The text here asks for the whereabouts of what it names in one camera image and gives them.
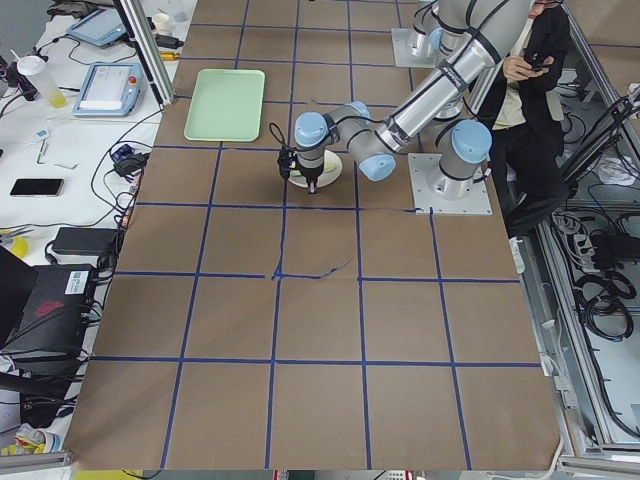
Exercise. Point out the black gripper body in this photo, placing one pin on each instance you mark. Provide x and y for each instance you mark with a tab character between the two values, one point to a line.
311	175

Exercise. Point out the white round plate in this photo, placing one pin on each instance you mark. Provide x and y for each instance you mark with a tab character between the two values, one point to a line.
333	167

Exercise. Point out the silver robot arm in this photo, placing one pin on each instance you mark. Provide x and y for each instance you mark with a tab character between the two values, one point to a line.
474	36
424	38

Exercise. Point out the light green tray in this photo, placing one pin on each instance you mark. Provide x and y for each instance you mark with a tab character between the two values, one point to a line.
226	106

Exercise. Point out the seated person in black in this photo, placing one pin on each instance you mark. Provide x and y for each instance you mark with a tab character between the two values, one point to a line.
524	115

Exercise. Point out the blue teach pendant near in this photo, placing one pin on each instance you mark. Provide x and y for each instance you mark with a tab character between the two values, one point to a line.
109	89

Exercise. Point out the blue teach pendant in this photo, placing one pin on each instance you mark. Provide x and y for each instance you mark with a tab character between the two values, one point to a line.
109	89
101	28

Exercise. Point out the black power adapter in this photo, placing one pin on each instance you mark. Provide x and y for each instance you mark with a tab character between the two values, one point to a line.
83	241

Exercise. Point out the phone in person's hands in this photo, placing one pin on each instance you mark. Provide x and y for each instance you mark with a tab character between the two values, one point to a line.
539	68

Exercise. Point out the blue teach pendant far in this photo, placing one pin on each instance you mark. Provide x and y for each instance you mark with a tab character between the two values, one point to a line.
101	28

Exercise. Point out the black smartphone on table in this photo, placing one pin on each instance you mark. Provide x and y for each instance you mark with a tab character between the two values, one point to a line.
37	187

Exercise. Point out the clear bottle yellow liquid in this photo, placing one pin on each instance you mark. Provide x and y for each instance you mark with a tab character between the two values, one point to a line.
34	68

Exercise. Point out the black computer box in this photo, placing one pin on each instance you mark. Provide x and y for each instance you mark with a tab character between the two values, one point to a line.
42	324

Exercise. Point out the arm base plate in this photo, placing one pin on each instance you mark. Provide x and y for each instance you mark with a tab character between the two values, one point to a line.
436	193
402	56

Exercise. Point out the aluminium frame post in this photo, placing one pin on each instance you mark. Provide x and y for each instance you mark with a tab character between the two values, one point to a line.
140	34

